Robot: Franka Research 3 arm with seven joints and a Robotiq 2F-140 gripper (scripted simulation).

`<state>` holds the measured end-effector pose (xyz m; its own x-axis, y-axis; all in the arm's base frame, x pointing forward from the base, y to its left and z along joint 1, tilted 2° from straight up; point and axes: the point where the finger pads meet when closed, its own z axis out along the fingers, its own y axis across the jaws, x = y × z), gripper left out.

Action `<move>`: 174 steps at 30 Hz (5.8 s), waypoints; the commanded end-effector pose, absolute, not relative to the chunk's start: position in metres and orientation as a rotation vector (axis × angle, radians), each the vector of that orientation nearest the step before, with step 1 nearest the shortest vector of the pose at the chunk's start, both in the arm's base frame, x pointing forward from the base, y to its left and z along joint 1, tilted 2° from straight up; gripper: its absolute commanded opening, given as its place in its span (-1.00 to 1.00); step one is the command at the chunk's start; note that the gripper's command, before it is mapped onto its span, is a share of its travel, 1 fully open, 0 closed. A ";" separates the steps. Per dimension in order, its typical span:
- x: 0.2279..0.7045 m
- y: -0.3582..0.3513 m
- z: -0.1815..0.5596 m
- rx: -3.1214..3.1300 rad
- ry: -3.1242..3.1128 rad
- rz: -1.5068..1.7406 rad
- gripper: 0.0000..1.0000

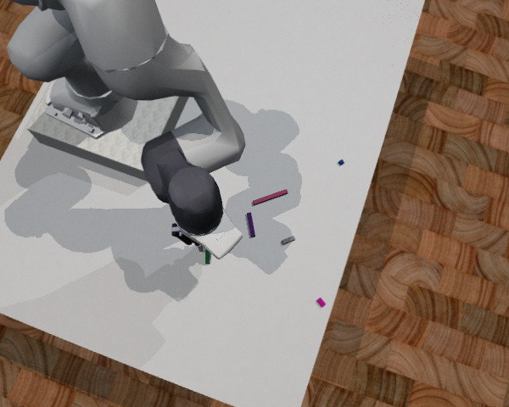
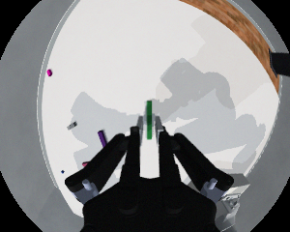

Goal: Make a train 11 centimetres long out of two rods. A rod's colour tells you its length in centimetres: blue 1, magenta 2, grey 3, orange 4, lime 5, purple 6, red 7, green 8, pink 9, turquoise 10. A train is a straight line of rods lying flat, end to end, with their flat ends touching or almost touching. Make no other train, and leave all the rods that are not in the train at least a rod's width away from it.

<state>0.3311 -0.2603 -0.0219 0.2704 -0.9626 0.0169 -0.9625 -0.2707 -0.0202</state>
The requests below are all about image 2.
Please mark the green rod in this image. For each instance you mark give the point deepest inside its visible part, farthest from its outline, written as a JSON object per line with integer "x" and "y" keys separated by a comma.
{"x": 149, "y": 119}

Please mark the purple rod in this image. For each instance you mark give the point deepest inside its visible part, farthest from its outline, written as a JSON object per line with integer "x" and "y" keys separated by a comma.
{"x": 102, "y": 138}

